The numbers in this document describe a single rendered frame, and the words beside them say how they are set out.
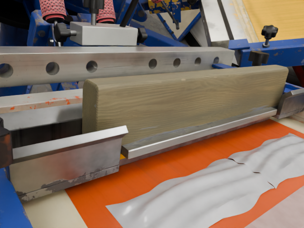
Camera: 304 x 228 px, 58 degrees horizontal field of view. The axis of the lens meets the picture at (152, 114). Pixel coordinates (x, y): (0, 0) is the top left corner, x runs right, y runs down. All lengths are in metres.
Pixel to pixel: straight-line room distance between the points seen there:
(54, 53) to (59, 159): 0.25
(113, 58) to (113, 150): 0.28
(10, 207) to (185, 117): 0.21
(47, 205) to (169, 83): 0.17
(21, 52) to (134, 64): 0.20
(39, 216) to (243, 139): 0.31
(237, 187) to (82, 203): 0.16
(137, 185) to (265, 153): 0.20
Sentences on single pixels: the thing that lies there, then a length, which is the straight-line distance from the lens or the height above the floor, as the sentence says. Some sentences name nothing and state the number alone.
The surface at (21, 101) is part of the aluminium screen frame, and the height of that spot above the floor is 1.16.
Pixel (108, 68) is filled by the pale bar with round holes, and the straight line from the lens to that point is 0.51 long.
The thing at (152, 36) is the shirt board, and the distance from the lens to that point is 1.08.
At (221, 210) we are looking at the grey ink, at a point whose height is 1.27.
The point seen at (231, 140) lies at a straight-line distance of 0.43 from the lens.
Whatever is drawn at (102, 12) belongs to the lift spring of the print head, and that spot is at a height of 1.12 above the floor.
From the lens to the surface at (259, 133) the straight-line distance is 0.49.
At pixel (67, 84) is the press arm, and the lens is 0.76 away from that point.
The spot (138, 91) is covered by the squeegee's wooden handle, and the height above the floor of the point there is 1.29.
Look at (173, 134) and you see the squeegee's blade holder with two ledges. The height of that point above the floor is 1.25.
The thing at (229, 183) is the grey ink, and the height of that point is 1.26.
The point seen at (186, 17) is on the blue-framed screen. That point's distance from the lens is 3.02.
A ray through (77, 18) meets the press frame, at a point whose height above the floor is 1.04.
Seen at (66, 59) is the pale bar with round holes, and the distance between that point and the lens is 0.47.
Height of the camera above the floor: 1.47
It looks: 44 degrees down
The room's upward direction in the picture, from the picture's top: 37 degrees clockwise
